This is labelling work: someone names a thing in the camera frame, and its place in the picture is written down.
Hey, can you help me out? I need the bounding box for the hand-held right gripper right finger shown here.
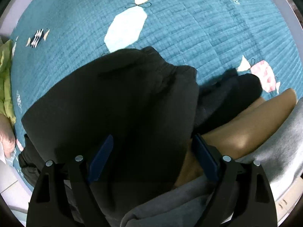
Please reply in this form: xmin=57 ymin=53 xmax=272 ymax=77
xmin=191 ymin=134 xmax=278 ymax=227

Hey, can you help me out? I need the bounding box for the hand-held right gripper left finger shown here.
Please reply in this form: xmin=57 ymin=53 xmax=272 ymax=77
xmin=27 ymin=134 xmax=114 ymax=227

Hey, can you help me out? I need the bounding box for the black hooded sweatshirt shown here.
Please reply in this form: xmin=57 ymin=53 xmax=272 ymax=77
xmin=19 ymin=46 xmax=200 ymax=227

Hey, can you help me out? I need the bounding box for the tan folded garment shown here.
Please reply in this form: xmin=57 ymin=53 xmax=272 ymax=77
xmin=175 ymin=87 xmax=297 ymax=187

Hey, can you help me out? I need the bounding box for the dark folded garment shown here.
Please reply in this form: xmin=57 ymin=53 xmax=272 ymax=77
xmin=194 ymin=70 xmax=263 ymax=133

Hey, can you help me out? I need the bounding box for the grey folded garment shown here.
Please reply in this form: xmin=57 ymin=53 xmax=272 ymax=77
xmin=121 ymin=104 xmax=303 ymax=227

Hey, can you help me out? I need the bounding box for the pink cloth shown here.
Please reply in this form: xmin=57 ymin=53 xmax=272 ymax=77
xmin=0 ymin=115 xmax=17 ymax=158

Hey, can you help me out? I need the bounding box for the white paper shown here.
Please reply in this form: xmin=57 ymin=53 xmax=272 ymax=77
xmin=0 ymin=144 xmax=7 ymax=165

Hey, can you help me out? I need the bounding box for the teal quilted blanket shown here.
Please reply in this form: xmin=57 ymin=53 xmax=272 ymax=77
xmin=9 ymin=0 xmax=303 ymax=194

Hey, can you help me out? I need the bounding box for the yellow-green cloth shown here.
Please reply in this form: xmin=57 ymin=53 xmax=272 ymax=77
xmin=0 ymin=39 xmax=17 ymax=123

